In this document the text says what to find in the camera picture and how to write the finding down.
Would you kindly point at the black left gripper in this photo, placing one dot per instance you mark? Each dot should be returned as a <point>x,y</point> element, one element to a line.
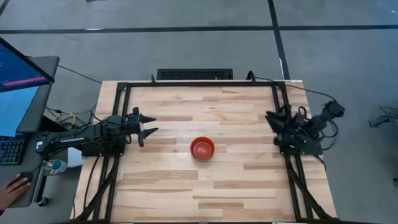
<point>132,124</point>

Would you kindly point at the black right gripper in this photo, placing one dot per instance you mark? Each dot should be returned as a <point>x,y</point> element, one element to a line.
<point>290,129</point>

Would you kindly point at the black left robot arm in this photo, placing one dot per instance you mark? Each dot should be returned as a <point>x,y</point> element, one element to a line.
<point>84,137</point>

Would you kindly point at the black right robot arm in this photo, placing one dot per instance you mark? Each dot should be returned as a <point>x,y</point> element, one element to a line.
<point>314,124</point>

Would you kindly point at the orange plastic bowl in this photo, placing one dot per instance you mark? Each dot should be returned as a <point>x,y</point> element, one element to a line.
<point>192,149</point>

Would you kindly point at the black perforated vent box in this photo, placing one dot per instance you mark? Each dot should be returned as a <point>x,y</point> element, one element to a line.
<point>194,74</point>

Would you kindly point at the white bottle with blue cap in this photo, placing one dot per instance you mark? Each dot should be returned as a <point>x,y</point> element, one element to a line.
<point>57,165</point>

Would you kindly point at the grey-framed computer monitor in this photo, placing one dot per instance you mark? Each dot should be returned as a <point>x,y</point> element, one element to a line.
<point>34,105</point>

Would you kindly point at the grey computer desk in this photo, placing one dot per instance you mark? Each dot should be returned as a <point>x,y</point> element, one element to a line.
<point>31,174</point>

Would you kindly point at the black caster wheel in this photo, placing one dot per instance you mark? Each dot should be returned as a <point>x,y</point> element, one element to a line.
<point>43,202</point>

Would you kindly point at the black computer mouse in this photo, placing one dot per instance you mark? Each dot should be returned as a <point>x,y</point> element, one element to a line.
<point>26,176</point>

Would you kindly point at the black computer keyboard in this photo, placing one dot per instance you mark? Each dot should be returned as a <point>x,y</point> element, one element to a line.
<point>11,150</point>

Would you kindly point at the tilted computer monitor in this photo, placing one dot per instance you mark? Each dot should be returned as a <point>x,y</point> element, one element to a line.
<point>18,71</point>

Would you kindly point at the person's hand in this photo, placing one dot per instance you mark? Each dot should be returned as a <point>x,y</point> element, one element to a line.
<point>12,193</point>

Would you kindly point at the black aluminium table frame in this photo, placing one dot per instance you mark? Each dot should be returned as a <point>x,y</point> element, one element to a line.
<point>199,84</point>

